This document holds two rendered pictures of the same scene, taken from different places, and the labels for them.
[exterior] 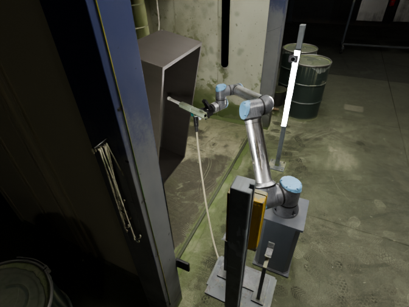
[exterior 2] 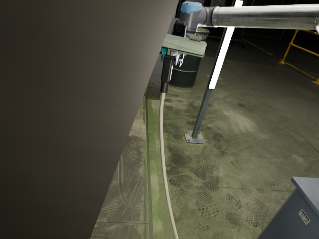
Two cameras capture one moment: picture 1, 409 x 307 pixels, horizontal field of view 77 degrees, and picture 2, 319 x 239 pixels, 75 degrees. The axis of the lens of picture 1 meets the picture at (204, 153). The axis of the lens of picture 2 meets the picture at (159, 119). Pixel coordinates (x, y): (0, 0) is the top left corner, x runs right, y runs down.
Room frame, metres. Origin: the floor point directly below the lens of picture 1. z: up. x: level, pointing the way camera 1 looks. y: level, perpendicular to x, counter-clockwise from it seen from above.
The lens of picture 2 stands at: (1.24, 0.51, 1.31)
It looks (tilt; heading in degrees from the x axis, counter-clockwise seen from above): 32 degrees down; 324
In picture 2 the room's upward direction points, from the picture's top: 11 degrees clockwise
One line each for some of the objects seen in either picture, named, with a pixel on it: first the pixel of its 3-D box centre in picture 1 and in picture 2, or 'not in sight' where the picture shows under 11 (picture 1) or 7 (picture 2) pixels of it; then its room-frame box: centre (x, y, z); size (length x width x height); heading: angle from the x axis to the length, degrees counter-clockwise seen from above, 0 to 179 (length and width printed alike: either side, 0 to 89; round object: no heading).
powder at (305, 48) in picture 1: (300, 48); not in sight; (4.51, -1.68, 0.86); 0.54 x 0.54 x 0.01
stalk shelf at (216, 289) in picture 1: (240, 285); not in sight; (0.65, -0.16, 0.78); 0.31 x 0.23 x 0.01; 64
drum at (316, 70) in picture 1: (305, 88); (183, 56); (3.86, -1.64, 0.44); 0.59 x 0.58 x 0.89; 168
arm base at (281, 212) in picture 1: (286, 203); not in sight; (1.27, -0.59, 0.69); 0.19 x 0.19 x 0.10
